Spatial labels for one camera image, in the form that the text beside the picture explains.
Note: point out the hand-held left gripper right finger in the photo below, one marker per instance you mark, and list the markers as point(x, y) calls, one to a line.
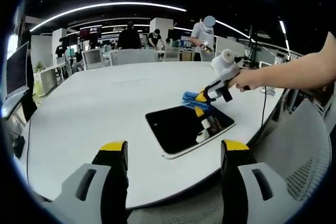
point(256, 190)

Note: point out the blue cleaning cloth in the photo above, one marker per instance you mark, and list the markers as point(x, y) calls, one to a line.
point(189, 98)

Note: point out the black computer mouse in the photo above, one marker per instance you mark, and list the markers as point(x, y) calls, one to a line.
point(18, 145)

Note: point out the wide white mesh chair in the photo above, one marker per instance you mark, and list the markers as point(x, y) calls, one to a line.
point(134, 56)

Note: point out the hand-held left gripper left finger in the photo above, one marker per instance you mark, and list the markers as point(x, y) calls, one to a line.
point(78, 190)

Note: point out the green potted plant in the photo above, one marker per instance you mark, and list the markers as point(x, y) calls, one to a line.
point(39, 66)

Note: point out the white low cabinet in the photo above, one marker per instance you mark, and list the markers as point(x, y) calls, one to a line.
point(48, 79)

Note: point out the short ceiling light strip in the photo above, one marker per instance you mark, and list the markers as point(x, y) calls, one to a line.
point(284, 33)

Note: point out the person's right hand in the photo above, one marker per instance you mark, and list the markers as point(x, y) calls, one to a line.
point(246, 79)

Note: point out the dark computer monitor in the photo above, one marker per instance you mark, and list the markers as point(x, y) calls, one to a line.
point(17, 69)

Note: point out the white picture frame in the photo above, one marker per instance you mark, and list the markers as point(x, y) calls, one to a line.
point(264, 64)

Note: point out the white desk partition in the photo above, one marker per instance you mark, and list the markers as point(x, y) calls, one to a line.
point(228, 47)

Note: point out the grey mesh office chair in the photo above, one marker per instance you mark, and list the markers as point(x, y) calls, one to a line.
point(302, 142)

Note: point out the red wall screen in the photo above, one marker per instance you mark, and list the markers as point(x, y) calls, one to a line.
point(90, 32)

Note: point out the white mesh office chair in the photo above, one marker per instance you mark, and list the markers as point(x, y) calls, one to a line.
point(92, 58)

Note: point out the long curved ceiling light strip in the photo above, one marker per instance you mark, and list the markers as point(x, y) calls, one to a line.
point(105, 5)

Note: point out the black tablet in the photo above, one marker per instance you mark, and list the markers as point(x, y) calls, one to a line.
point(170, 127)

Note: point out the small grey office chair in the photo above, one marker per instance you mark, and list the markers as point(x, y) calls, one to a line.
point(172, 53)

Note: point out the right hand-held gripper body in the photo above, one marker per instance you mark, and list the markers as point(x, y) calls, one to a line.
point(224, 64)

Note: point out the black monitor stand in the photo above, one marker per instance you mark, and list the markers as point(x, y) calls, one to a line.
point(29, 106)

